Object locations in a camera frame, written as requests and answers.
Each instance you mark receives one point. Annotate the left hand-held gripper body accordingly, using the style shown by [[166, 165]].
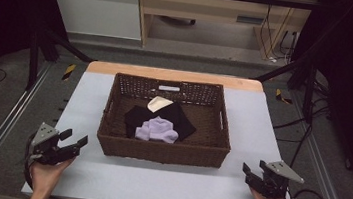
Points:
[[43, 144]]

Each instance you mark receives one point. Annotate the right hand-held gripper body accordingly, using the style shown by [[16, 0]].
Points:
[[274, 181]]

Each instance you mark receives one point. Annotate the light purple sock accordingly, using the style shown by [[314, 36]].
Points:
[[157, 131]]

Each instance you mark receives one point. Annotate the brown wicker basket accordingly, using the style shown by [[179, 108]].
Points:
[[161, 151]]

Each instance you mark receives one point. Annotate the cream cloth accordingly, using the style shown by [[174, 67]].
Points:
[[159, 104]]

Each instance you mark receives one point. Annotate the black cloth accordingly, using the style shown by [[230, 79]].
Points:
[[182, 122]]

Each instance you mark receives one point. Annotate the person's left hand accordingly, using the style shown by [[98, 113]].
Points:
[[44, 178]]

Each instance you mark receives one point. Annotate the yellow black floor tape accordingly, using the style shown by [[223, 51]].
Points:
[[69, 71], [280, 96]]

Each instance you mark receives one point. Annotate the black metal stand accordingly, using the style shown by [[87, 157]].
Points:
[[309, 91], [33, 59]]

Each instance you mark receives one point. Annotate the white cabinet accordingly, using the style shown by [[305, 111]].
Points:
[[97, 10]]

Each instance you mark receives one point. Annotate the wooden desk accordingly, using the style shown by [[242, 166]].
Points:
[[205, 7]]

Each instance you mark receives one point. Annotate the aluminium rail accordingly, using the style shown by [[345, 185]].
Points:
[[326, 177], [3, 126]]

